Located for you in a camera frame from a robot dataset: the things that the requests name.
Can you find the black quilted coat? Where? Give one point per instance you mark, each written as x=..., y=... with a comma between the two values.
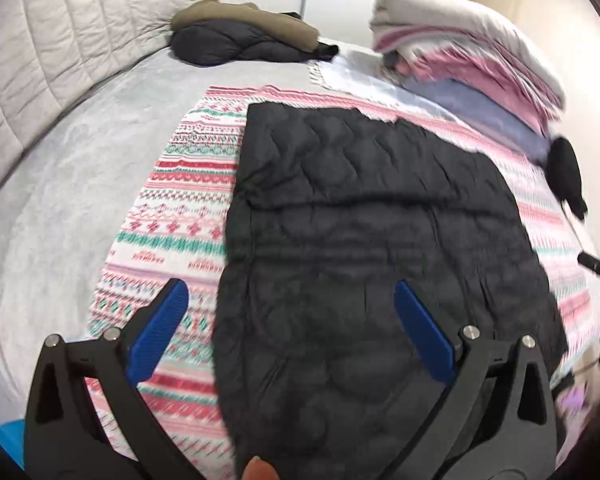
x=314, y=371

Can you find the grey folded duvet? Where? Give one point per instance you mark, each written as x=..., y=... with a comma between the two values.
x=475, y=20

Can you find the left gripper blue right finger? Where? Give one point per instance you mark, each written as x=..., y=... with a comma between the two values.
x=495, y=418

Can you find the blue folded blanket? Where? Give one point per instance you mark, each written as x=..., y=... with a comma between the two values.
x=484, y=115

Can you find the black plush toy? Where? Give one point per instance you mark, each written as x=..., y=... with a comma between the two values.
x=562, y=174

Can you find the grey quilted headboard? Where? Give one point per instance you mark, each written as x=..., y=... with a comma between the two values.
x=53, y=51

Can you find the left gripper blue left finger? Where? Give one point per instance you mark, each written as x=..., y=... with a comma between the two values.
x=63, y=437

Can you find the grey bed sheet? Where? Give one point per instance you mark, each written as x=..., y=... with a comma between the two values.
x=62, y=206

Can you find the pink folded blanket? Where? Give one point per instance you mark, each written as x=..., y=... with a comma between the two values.
x=521, y=87

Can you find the olive green folded garment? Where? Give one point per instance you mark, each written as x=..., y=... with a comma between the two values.
x=283, y=27

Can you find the black puffer folded jacket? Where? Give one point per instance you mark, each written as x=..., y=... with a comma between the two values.
x=217, y=42

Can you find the patterned pink green blanket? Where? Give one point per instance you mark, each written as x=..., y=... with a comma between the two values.
x=175, y=228

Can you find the light blue fringed blanket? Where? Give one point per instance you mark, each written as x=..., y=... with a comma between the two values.
x=354, y=71

